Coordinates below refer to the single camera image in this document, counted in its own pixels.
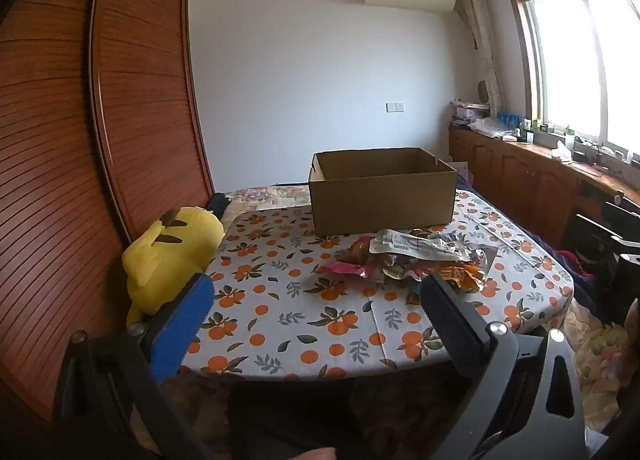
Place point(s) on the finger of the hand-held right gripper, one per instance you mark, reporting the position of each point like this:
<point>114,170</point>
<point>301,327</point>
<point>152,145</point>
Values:
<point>625,244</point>

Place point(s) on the wooden counter cabinet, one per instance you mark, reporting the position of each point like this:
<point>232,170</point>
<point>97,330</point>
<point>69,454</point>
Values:
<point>525,179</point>

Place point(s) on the row of blue bottles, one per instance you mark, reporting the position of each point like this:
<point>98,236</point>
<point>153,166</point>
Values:
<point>509,118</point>

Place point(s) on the orange red snack packet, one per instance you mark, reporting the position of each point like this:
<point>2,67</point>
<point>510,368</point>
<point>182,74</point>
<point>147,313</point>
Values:
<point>460,277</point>

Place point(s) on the yellow plush toy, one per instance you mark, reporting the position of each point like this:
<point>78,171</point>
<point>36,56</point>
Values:
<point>165,250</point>

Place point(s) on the round dark wall ornament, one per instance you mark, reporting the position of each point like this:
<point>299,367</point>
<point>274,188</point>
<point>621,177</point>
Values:
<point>482,89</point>

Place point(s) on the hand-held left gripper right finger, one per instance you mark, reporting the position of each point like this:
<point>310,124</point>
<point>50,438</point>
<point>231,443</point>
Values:
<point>450,325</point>

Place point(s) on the wooden slatted wardrobe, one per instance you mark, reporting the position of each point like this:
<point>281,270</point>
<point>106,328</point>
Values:
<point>75,139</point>

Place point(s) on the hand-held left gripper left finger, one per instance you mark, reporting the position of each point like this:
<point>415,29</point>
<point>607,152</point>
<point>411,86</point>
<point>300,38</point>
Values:
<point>182,325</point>

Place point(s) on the silver foil snack packet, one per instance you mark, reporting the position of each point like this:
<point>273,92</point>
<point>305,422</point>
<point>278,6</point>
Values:
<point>482,260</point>

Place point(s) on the wooden framed window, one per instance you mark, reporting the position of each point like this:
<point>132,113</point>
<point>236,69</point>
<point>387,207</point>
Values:
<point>575,49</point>

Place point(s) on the white tissue pack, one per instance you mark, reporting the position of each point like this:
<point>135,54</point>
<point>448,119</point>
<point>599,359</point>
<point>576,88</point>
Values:
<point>561,152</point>

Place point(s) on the pink snack packet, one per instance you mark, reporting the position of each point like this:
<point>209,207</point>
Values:
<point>350,270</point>

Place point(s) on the white wall switch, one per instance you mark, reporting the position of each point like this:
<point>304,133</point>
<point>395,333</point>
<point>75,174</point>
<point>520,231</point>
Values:
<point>395,106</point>

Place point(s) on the clear plastic bag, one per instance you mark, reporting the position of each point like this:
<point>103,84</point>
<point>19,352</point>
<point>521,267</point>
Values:
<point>492,129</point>

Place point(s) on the stack of small boxes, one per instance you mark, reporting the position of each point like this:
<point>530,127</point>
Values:
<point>467,112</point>

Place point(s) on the black chair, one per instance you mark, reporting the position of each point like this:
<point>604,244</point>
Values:
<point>595,225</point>

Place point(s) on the orange brown snack packet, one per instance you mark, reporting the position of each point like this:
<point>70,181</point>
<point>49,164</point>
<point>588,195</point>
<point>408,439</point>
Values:
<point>360,250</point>

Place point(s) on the orange fruit print tablecloth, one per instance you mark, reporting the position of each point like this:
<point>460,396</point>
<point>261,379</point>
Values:
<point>300,310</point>

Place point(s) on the pale patterned curtain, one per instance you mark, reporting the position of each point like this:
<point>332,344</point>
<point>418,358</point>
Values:
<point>480,29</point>

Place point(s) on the brown cardboard box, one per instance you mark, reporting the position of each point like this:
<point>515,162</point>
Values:
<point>380,200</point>

